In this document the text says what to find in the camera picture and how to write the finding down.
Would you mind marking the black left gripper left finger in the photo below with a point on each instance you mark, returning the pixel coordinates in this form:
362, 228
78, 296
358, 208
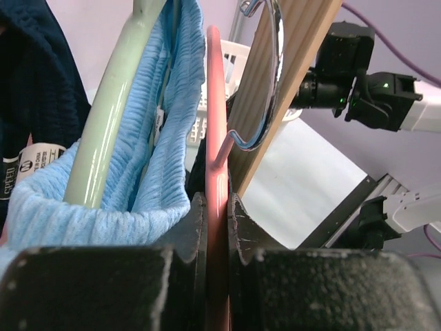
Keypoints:
189, 236

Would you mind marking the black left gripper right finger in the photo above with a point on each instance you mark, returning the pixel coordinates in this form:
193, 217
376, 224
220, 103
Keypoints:
245, 236

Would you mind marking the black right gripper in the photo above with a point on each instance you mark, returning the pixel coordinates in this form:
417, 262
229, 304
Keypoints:
344, 53

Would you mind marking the pink hanger with metal hook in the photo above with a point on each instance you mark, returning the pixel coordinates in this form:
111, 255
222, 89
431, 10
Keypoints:
219, 142

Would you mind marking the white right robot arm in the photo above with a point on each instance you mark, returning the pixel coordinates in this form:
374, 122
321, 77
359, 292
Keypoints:
382, 100

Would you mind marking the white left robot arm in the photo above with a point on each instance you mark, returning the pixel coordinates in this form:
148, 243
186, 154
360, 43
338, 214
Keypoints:
371, 215

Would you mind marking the light blue shorts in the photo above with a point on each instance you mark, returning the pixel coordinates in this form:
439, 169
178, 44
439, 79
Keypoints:
144, 193

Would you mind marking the pale green hanger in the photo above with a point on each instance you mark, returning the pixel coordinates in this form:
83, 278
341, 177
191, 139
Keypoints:
92, 161

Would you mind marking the navy blue shorts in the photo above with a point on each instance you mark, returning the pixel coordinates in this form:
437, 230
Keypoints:
42, 95

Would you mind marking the white plastic laundry basket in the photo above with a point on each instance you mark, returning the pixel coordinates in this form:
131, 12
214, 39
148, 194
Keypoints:
234, 59

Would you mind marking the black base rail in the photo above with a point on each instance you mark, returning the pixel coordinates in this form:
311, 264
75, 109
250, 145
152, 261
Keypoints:
338, 229

